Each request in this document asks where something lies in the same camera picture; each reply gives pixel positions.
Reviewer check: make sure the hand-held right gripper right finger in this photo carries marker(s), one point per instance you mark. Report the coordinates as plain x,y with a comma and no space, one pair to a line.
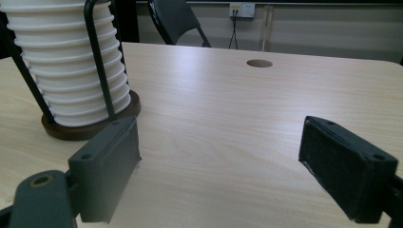
345,177

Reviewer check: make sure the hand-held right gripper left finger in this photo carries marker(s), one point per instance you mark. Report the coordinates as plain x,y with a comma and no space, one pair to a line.
101,171

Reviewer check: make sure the stack of white paper cups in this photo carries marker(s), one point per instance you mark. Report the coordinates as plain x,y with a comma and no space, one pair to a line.
63,53

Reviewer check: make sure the round brown table grommet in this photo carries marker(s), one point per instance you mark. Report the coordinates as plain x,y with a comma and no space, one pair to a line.
259,63

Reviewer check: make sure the pale metal pole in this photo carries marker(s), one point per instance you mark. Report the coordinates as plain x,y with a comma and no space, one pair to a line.
267,28

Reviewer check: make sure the black folding chair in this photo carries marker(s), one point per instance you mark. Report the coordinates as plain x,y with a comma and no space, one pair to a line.
177,19

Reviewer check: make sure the white wall socket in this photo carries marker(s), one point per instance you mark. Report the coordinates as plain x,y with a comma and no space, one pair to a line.
245,9

